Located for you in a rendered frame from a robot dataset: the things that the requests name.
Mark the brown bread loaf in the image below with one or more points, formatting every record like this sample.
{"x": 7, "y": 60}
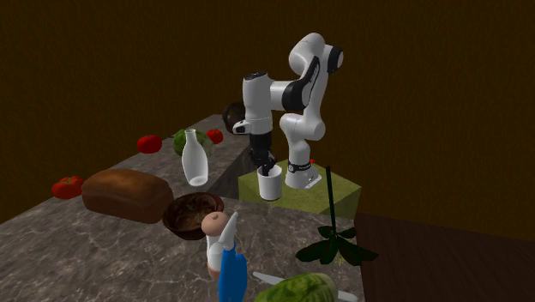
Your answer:
{"x": 125, "y": 194}

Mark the dark brown bowl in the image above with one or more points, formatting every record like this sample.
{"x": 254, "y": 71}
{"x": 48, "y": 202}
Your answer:
{"x": 188, "y": 215}

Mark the red tomato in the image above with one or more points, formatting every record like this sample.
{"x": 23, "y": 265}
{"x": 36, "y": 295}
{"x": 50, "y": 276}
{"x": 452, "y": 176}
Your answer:
{"x": 149, "y": 144}
{"x": 215, "y": 136}
{"x": 67, "y": 188}

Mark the green robot stand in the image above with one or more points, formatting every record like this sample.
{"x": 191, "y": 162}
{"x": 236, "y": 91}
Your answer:
{"x": 334, "y": 194}

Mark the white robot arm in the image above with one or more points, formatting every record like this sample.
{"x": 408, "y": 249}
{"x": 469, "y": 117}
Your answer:
{"x": 301, "y": 125}

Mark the dark green plant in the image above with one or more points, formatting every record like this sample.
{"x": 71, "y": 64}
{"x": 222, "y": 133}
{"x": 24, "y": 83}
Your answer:
{"x": 332, "y": 247}

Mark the green watermelon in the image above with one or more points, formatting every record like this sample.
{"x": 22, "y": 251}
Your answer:
{"x": 179, "y": 142}

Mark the white vase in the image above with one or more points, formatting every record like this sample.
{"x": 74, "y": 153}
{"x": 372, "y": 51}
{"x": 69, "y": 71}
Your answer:
{"x": 194, "y": 163}

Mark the black kettle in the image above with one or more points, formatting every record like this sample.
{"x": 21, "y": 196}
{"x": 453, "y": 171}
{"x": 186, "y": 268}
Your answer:
{"x": 232, "y": 119}

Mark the green lettuce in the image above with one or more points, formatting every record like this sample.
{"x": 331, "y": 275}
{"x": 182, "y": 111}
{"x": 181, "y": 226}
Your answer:
{"x": 299, "y": 289}

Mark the white knife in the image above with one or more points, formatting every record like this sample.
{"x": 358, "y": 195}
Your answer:
{"x": 265, "y": 278}

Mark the white cup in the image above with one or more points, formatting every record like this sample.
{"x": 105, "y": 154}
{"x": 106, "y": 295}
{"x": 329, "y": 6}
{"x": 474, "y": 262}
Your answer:
{"x": 270, "y": 186}

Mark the white and tan shaker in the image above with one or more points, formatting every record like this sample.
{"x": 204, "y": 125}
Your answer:
{"x": 214, "y": 224}

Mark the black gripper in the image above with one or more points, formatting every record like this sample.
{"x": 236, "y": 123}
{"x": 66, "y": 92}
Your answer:
{"x": 260, "y": 143}

